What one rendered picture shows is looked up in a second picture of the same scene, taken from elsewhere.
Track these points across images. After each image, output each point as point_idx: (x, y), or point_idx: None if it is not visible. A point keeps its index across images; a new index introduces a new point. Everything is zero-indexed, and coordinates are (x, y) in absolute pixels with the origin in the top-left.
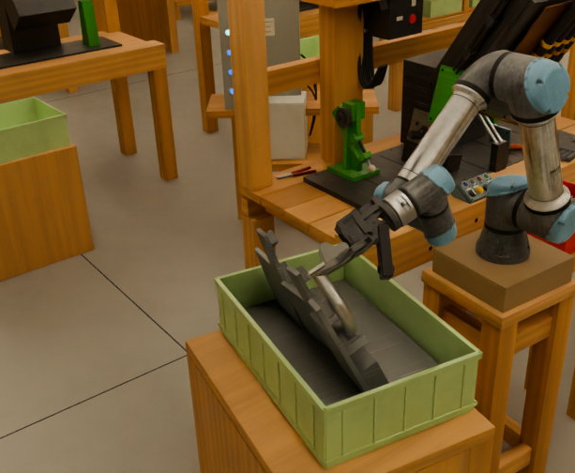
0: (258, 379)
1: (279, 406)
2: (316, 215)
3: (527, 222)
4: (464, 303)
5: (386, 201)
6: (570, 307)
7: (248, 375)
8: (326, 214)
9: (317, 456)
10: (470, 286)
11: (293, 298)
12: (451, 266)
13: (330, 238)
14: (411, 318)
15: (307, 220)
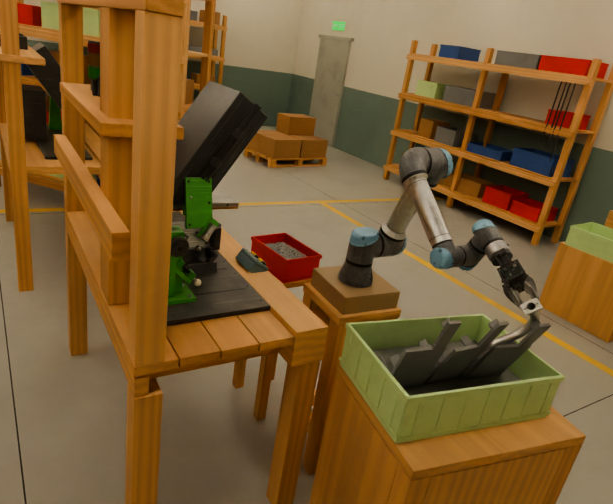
0: (465, 430)
1: (501, 422)
2: (244, 335)
3: (390, 250)
4: (375, 318)
5: (506, 248)
6: None
7: (460, 436)
8: (245, 330)
9: (543, 414)
10: (374, 306)
11: (456, 357)
12: (360, 301)
13: (288, 340)
14: (427, 331)
15: (252, 342)
